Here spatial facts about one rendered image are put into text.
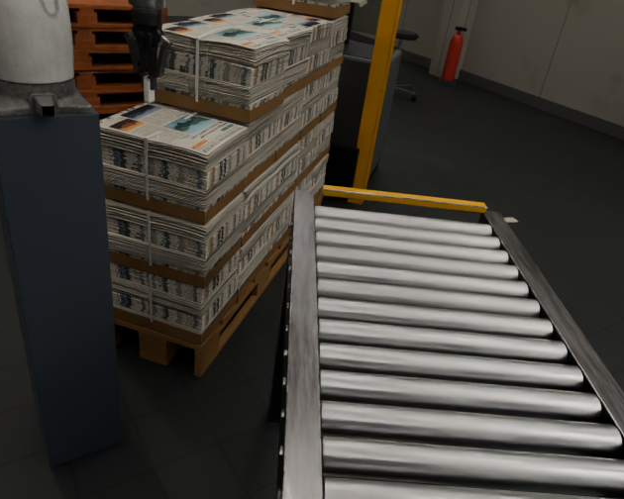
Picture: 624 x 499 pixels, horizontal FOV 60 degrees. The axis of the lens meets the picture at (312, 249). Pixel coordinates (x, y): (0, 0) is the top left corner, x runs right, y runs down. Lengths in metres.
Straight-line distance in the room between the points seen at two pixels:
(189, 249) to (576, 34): 5.42
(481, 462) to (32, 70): 1.04
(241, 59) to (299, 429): 1.22
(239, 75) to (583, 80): 5.09
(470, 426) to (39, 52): 1.01
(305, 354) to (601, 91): 5.70
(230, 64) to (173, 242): 0.56
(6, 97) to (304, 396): 0.82
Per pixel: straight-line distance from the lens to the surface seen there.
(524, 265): 1.30
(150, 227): 1.72
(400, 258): 1.19
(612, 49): 6.34
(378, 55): 3.05
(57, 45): 1.22
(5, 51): 1.22
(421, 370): 0.93
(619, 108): 6.28
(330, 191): 1.40
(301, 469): 0.74
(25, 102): 1.24
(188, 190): 1.60
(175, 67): 1.85
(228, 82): 1.76
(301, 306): 0.98
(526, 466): 0.84
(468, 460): 0.81
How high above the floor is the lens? 1.38
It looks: 30 degrees down
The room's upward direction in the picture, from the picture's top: 8 degrees clockwise
